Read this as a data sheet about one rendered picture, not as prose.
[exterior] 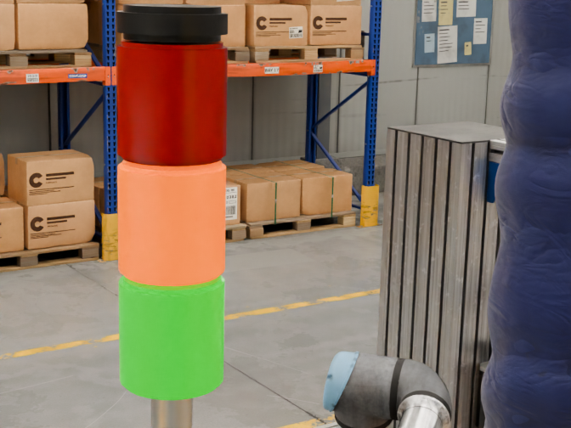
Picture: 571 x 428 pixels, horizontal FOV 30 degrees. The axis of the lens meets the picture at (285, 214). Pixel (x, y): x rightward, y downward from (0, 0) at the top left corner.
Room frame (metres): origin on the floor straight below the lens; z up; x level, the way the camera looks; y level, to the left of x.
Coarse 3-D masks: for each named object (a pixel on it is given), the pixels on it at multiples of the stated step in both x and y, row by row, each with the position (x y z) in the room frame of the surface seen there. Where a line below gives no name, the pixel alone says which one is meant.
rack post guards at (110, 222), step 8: (376, 184) 10.17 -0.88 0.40; (368, 192) 10.05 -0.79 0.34; (376, 192) 10.10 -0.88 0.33; (368, 200) 10.05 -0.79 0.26; (376, 200) 10.11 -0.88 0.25; (368, 208) 10.05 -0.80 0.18; (376, 208) 10.11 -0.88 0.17; (104, 216) 8.57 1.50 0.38; (112, 216) 8.58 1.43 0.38; (360, 216) 10.10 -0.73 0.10; (368, 216) 10.05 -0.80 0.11; (376, 216) 10.11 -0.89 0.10; (104, 224) 8.57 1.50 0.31; (112, 224) 8.58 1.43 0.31; (360, 224) 10.09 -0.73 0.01; (368, 224) 10.06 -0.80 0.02; (376, 224) 10.11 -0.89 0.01; (104, 232) 8.57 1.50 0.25; (112, 232) 8.58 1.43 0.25; (104, 240) 8.57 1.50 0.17; (112, 240) 8.58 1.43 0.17; (104, 248) 8.58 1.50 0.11; (112, 248) 8.58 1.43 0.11; (104, 256) 8.58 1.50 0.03; (112, 256) 8.58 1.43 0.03
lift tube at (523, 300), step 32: (512, 0) 1.38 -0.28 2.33; (544, 0) 1.32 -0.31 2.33; (512, 32) 1.38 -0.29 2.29; (544, 32) 1.32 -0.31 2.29; (512, 96) 1.36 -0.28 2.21; (544, 96) 1.31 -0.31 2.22; (512, 128) 1.36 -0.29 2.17; (544, 128) 1.31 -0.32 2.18; (512, 160) 1.35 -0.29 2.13; (544, 160) 1.31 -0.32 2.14; (512, 192) 1.34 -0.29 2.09; (544, 192) 1.30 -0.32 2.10; (512, 224) 1.35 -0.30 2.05; (544, 224) 1.31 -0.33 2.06; (512, 256) 1.34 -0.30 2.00; (544, 256) 1.31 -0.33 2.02; (512, 288) 1.33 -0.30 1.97; (544, 288) 1.30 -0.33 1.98; (512, 320) 1.33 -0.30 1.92; (544, 320) 1.29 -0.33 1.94; (512, 352) 1.33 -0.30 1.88; (544, 352) 1.30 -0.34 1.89; (512, 384) 1.32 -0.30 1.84; (544, 384) 1.29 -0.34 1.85; (544, 416) 1.29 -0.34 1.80
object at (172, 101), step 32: (128, 64) 0.47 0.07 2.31; (160, 64) 0.46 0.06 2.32; (192, 64) 0.46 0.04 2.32; (224, 64) 0.48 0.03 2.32; (128, 96) 0.47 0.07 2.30; (160, 96) 0.46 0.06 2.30; (192, 96) 0.46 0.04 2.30; (224, 96) 0.48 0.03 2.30; (128, 128) 0.47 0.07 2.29; (160, 128) 0.46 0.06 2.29; (192, 128) 0.46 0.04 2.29; (224, 128) 0.48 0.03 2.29; (128, 160) 0.47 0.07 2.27; (160, 160) 0.46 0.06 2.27; (192, 160) 0.46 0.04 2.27
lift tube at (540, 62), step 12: (516, 60) 1.37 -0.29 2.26; (528, 60) 1.34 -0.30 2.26; (540, 60) 1.32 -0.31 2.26; (552, 60) 1.31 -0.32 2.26; (564, 60) 1.30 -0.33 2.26; (504, 228) 1.38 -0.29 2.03; (528, 228) 1.33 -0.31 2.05; (528, 240) 1.33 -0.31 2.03; (540, 240) 1.31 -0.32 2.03; (516, 348) 1.33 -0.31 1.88; (528, 348) 1.32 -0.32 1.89; (516, 420) 1.32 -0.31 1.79; (528, 420) 1.31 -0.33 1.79
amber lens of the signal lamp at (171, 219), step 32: (128, 192) 0.47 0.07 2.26; (160, 192) 0.46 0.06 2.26; (192, 192) 0.46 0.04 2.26; (224, 192) 0.48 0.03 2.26; (128, 224) 0.47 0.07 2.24; (160, 224) 0.46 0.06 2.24; (192, 224) 0.46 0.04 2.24; (224, 224) 0.48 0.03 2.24; (128, 256) 0.47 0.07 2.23; (160, 256) 0.46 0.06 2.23; (192, 256) 0.46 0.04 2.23; (224, 256) 0.49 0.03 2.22
